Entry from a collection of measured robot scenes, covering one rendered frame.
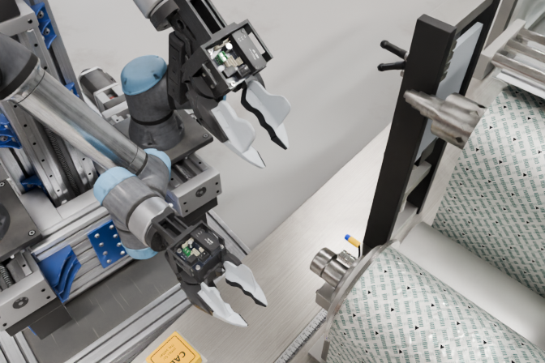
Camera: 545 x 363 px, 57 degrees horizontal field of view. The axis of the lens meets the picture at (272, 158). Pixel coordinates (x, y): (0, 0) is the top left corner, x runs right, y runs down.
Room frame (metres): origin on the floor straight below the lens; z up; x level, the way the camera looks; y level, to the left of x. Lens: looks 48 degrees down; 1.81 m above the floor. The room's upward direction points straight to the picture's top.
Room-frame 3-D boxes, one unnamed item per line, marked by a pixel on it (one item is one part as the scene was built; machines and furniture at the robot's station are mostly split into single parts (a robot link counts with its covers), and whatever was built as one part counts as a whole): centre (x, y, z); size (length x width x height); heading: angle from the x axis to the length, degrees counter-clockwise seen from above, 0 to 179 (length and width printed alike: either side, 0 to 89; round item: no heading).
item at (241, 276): (0.38, 0.04, 1.11); 0.09 x 0.03 x 0.06; 57
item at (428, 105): (0.53, -0.21, 1.34); 0.06 x 0.03 x 0.03; 48
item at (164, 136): (0.99, 0.32, 0.87); 0.15 x 0.15 x 0.10
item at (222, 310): (0.34, 0.08, 1.11); 0.09 x 0.03 x 0.06; 39
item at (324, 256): (0.37, -0.07, 1.18); 0.04 x 0.02 x 0.04; 138
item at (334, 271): (0.34, -0.10, 1.05); 0.06 x 0.05 x 0.31; 48
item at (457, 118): (0.49, -0.26, 1.34); 0.06 x 0.06 x 0.06; 48
